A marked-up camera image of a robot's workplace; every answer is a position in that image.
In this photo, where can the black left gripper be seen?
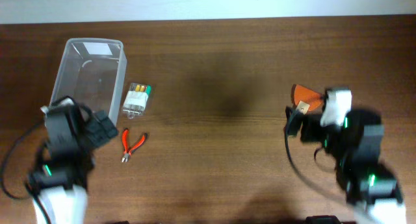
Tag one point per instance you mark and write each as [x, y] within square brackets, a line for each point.
[104, 129]

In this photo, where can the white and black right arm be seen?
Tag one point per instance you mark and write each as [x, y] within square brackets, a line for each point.
[370, 187]

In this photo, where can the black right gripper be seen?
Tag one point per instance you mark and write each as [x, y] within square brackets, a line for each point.
[311, 121]

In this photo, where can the clear pack of coloured bits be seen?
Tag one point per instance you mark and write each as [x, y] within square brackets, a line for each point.
[136, 100]

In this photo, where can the orange scraper with wooden handle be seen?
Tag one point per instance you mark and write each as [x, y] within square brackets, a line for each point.
[306, 100]

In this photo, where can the red handled pliers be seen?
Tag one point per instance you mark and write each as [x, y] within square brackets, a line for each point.
[128, 149]

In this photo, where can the clear plastic storage box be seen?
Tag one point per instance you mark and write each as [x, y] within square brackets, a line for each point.
[92, 71]

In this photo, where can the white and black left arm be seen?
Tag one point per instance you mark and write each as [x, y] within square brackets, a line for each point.
[57, 182]

